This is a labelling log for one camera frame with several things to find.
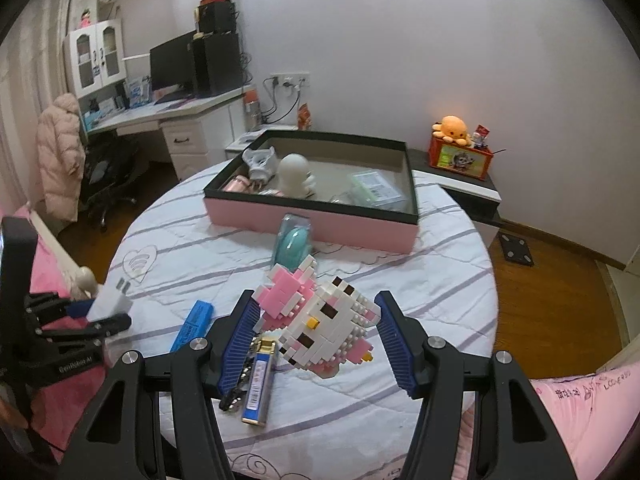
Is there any black power cable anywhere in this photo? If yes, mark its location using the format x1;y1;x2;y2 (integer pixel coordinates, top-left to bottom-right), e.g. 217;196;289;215
260;77;301;126

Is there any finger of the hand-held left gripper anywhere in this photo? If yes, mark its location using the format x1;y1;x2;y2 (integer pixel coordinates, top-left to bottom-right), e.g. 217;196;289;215
35;312;133;346
22;290;96;321

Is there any white charger plug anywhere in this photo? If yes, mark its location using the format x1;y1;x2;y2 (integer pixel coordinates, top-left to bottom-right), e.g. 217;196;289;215
86;277;133;325

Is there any white round figurine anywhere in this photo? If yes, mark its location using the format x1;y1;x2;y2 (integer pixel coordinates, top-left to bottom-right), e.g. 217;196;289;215
277;152;319;198

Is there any pink storage box black rim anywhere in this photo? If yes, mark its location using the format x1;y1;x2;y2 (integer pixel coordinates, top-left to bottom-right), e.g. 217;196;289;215
202;129;420;255

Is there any orange cap bottle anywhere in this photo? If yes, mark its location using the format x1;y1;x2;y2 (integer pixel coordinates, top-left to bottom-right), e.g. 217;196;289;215
243;89;262;128

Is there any white pouch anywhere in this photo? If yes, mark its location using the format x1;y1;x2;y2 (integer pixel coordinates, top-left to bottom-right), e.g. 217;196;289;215
242;146;278;183

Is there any black white low cabinet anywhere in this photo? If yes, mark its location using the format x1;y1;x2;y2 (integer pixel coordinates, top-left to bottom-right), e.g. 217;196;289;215
407;149;503;226

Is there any clear plastic box green label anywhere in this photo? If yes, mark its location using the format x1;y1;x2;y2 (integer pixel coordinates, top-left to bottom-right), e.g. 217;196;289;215
330;170;408;212

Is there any blue white packet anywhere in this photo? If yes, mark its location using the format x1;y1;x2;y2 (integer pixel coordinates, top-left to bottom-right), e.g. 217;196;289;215
125;77;152;107

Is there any black office chair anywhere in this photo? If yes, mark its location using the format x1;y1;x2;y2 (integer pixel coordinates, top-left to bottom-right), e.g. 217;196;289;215
80;135;141;233

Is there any beige curtain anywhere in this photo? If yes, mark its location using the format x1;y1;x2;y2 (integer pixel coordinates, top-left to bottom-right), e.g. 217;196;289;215
0;0;83;211

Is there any black hair clip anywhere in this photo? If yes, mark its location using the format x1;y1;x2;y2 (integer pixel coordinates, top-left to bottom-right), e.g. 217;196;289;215
218;335;263;411

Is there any white wall socket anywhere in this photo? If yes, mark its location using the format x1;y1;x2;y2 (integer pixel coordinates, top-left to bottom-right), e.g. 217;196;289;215
270;72;312;88

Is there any black computer tower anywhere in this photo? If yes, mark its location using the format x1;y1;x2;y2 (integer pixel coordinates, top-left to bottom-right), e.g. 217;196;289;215
192;32;241;98

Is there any black keyboard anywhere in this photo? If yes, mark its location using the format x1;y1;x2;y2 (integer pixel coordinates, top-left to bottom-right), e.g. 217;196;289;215
152;89;196;106

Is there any white wooden bed post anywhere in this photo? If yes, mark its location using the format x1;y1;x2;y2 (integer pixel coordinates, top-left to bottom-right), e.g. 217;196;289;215
30;212;106;306

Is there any white desk with drawers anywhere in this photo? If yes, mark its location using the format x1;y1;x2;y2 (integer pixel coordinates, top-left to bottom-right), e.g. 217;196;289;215
82;87;251;183

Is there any orange octopus plush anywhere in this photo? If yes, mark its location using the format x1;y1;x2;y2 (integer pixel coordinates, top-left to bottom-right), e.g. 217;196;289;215
432;115;473;148

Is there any white hutch cabinet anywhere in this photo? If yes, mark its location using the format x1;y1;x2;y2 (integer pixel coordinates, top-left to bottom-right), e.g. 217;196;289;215
67;19;127;100

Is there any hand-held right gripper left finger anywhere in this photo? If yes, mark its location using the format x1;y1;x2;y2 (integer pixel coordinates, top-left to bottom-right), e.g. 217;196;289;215
57;289;262;480

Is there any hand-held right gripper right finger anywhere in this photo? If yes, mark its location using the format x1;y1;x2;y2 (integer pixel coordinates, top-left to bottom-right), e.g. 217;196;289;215
374;290;578;480

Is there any red printed toy box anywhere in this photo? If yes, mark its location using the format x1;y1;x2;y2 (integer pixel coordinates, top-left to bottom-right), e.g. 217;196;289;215
427;136;496;181

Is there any pink down coat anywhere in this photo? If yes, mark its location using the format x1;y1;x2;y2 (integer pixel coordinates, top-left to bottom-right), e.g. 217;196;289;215
37;92;87;223

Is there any black monitor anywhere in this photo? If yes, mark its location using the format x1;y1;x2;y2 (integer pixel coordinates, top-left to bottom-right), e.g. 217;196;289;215
149;31;197;96

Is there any pink pillow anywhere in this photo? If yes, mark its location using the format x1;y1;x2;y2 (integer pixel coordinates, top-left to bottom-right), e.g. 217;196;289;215
460;367;636;480

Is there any pink white block toy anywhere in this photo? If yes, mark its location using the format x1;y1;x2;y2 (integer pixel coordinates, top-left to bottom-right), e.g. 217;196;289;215
251;255;383;380

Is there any white low side cabinet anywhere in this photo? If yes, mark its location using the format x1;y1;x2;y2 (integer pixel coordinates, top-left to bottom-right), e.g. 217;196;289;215
224;124;301;161

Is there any teal device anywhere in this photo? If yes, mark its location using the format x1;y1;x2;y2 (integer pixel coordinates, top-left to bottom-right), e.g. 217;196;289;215
270;212;316;268

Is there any blue lighter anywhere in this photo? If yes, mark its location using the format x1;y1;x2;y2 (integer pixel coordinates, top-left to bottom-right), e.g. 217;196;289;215
241;340;277;428

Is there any black bathroom scale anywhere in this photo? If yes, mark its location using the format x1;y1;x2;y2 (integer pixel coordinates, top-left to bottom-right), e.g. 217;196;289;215
498;232;535;267

